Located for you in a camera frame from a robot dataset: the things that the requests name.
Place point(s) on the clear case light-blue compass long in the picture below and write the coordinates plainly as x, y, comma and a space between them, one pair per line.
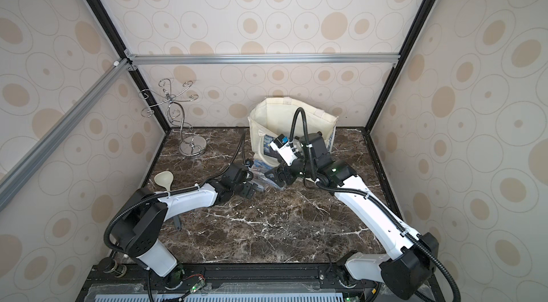
270, 183

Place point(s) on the chrome wire jewelry stand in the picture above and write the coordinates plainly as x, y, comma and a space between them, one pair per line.
191, 144

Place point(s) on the horizontal aluminium rail back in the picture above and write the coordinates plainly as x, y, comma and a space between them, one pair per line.
264, 59

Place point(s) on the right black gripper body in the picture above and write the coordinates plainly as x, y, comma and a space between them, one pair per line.
289, 173

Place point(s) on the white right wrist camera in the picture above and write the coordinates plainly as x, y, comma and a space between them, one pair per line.
286, 149

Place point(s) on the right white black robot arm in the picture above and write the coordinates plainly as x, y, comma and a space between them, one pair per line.
410, 258

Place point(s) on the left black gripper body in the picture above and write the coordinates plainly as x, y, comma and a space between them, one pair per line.
245, 189

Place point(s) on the aluminium rail left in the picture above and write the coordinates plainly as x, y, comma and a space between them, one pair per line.
22, 172

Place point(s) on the cream spoon grey handle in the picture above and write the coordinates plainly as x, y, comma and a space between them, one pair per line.
164, 180

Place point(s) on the cream canvas starry-night tote bag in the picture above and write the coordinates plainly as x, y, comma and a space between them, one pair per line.
274, 115

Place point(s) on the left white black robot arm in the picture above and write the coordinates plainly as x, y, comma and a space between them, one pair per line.
135, 229

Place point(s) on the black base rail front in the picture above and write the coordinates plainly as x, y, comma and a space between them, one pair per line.
223, 277

